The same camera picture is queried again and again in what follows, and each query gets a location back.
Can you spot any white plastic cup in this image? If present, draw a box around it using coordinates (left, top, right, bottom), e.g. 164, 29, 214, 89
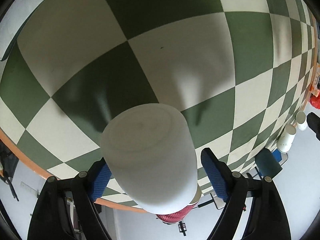
100, 103, 197, 215

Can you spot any red ribbed paper cup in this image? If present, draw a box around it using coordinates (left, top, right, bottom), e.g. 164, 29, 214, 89
156, 186, 202, 224

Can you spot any white pvc pipe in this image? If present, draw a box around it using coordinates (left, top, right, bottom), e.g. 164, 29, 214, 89
277, 124, 297, 153
296, 111, 308, 131

